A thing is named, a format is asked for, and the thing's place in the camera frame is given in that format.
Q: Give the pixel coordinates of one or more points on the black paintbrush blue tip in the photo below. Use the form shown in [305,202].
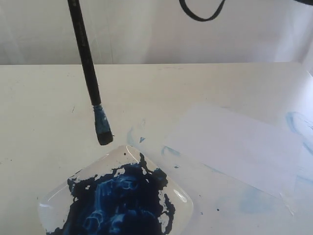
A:
[102,127]

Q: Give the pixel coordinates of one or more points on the white square paint plate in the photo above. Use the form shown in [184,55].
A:
[122,193]

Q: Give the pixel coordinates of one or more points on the white paper sheet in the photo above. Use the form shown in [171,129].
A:
[256,153]

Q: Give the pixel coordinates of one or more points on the white backdrop curtain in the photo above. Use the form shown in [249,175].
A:
[156,31]

